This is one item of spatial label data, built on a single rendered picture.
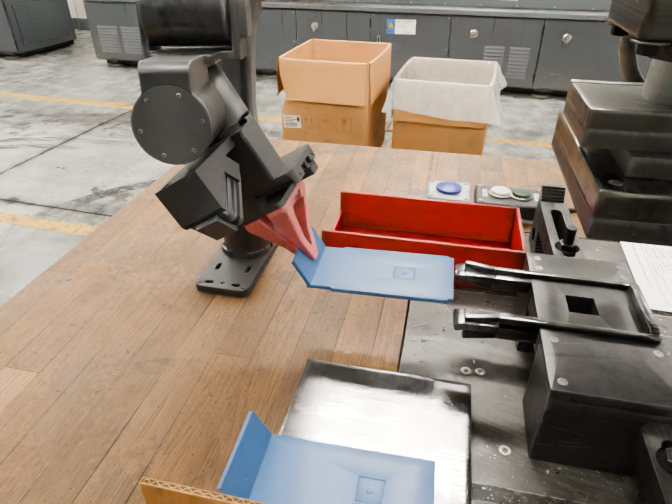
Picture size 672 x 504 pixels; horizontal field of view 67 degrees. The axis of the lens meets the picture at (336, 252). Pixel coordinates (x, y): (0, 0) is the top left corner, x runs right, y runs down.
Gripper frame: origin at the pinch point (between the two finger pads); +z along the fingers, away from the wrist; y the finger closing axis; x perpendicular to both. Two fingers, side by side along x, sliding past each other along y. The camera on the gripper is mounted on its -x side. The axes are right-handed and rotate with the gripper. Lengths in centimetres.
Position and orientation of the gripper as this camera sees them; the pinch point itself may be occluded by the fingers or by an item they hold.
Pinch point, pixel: (309, 251)
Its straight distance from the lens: 52.1
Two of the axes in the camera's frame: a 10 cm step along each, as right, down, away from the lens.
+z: 5.1, 7.6, 3.9
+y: 8.4, -3.4, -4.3
